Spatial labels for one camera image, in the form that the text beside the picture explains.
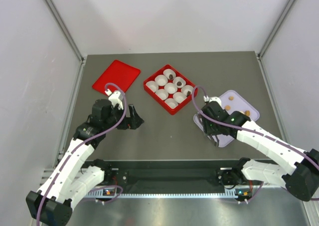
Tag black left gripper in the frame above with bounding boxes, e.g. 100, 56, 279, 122
104, 104, 144, 131

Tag metal serving tongs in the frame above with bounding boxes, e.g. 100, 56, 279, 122
195, 113, 219, 147

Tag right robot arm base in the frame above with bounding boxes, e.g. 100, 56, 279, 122
216, 158, 251, 190

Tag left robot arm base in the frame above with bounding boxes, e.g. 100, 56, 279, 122
81, 159, 128, 187

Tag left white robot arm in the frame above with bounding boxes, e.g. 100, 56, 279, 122
26, 99, 144, 226

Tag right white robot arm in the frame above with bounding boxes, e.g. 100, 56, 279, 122
199, 96, 319, 202

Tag red chocolate box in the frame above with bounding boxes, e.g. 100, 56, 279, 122
143, 64, 197, 115

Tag white paper cup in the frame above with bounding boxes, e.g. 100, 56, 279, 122
164, 82, 177, 94
181, 85, 193, 97
173, 92, 187, 104
173, 76, 186, 88
146, 81, 159, 93
155, 89, 169, 101
163, 68, 176, 80
165, 98, 178, 109
155, 74, 168, 86

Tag red box lid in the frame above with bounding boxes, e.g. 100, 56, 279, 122
92, 60, 141, 94

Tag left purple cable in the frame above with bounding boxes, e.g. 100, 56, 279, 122
36, 83, 127, 226

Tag purple cable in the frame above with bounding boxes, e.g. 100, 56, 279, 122
36, 83, 127, 226
191, 85, 319, 202

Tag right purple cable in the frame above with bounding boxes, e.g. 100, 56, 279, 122
191, 85, 319, 202

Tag aluminium cable duct rail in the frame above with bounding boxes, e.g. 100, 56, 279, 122
84, 186, 250, 199

